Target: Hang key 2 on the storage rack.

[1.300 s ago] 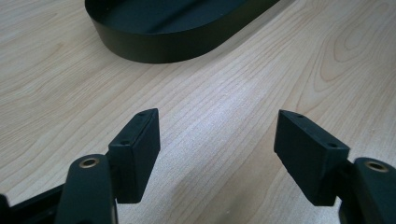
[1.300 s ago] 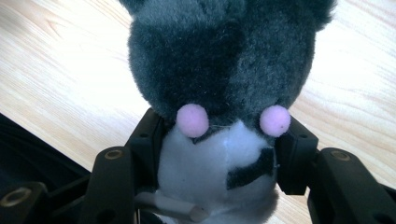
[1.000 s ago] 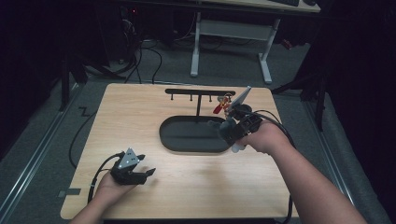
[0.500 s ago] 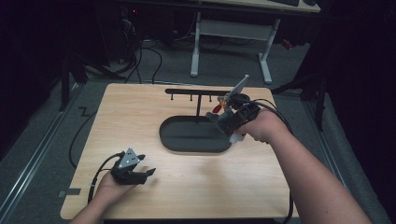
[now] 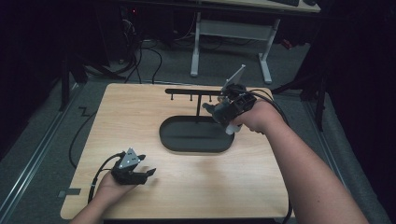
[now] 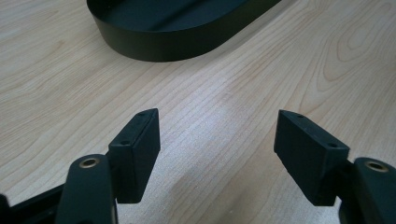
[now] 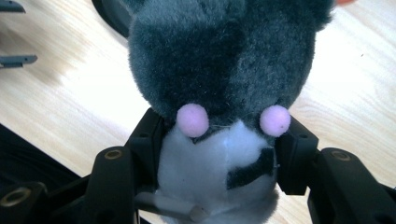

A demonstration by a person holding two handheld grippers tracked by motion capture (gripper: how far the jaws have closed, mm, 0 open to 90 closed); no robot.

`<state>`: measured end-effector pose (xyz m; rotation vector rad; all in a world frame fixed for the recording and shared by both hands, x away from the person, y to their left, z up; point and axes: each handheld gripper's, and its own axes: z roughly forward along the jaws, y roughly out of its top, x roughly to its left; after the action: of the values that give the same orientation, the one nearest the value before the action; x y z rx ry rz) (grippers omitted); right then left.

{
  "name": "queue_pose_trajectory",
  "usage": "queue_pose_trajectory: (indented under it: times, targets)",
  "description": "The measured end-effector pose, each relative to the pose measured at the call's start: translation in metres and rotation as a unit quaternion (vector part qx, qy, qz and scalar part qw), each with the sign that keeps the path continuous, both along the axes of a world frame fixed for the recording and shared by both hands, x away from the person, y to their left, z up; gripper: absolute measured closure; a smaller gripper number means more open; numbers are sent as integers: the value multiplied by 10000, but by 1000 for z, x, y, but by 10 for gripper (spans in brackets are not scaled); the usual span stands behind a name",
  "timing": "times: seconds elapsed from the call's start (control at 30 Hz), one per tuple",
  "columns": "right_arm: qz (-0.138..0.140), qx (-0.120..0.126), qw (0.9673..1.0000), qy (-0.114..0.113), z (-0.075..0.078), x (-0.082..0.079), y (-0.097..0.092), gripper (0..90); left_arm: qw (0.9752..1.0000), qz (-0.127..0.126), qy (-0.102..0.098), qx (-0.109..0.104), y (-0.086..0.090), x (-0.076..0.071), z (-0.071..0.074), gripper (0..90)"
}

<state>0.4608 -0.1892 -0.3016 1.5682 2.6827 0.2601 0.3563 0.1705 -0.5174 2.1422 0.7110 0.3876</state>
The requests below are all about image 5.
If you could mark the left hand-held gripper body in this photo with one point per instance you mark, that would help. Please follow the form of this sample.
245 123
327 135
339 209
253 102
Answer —
127 169

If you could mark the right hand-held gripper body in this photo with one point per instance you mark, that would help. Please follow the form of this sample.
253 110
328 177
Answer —
239 101

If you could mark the black and white plush toy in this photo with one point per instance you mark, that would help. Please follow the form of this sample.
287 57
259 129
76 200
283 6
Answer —
225 116

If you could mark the black hook rack with tray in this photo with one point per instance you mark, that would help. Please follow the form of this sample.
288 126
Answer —
193 133

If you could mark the person's right hand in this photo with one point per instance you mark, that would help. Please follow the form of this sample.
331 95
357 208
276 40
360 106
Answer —
258 118

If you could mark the person's left hand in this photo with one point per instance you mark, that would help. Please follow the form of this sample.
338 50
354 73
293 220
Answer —
110 189

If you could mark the grey tape strip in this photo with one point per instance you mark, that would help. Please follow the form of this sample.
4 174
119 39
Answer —
70 192

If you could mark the white-framed desk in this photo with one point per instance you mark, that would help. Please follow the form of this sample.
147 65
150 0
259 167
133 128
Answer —
236 29

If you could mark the black metal stand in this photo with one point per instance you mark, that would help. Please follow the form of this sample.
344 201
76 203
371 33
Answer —
67 81
313 90

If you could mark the small red object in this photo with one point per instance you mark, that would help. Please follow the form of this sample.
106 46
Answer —
287 44

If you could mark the black keyboard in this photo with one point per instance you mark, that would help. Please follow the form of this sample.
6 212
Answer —
285 2

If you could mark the metal floor rail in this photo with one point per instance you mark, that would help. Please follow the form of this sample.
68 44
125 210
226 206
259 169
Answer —
327 146
34 161

